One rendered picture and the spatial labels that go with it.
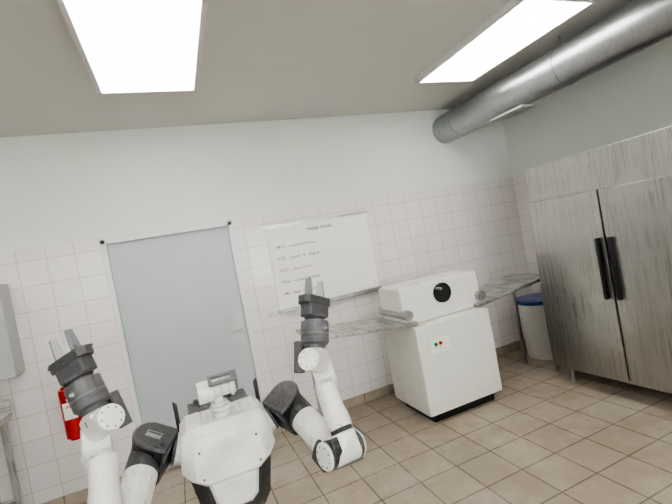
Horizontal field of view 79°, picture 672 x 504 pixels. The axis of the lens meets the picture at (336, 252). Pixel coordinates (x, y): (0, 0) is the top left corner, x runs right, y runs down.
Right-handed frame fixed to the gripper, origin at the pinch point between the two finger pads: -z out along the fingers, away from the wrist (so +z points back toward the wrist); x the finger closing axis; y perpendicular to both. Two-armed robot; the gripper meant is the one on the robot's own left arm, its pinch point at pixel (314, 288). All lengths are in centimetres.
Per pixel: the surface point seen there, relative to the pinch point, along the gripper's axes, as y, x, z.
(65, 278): 286, -6, -70
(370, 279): 152, -247, -90
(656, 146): -105, -234, -124
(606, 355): -32, -317, 3
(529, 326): 45, -394, -41
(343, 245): 159, -212, -121
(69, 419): 291, -29, 38
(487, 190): 53, -363, -204
